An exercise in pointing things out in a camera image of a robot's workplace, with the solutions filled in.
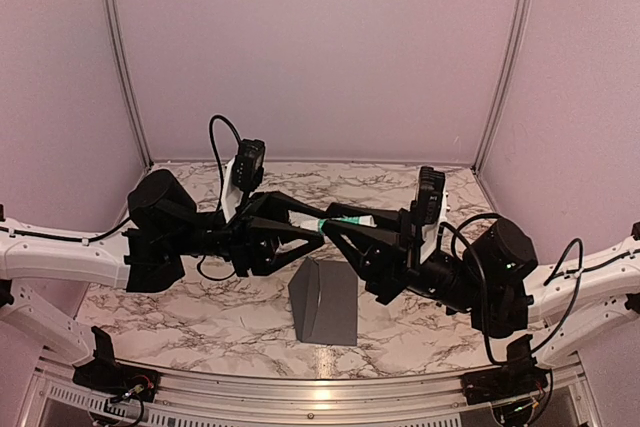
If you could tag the white glue stick cap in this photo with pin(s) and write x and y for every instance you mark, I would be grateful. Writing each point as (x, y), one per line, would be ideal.
(304, 221)

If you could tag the dark grey envelope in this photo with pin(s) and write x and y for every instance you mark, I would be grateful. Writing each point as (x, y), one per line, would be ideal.
(323, 295)

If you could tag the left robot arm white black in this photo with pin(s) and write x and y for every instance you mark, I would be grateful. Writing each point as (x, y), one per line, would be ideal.
(99, 259)

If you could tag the green white glue stick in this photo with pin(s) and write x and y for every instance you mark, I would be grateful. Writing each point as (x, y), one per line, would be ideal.
(367, 221)

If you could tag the aluminium frame post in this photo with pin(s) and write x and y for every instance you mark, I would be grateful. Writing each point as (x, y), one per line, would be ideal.
(516, 34)
(116, 40)

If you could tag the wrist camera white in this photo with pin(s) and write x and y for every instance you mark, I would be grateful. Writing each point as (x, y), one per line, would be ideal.
(242, 176)
(428, 211)

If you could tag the front aluminium rail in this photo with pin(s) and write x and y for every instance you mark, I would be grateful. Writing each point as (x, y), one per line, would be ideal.
(185, 398)

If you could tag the left aluminium frame post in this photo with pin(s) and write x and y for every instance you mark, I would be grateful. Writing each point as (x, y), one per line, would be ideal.
(116, 40)

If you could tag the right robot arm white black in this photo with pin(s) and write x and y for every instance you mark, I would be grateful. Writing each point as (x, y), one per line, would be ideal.
(531, 316)

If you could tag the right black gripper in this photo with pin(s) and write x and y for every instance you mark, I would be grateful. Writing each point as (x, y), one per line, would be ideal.
(385, 265)

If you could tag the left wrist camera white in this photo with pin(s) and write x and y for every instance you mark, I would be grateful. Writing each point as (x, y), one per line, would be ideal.
(242, 176)

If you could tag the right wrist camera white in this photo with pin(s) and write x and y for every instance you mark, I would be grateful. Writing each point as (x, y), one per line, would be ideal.
(428, 211)

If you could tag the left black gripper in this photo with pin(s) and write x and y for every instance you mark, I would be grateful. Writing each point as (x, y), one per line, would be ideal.
(254, 241)

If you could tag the right aluminium frame post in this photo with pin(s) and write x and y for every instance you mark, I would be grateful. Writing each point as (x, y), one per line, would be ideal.
(516, 34)

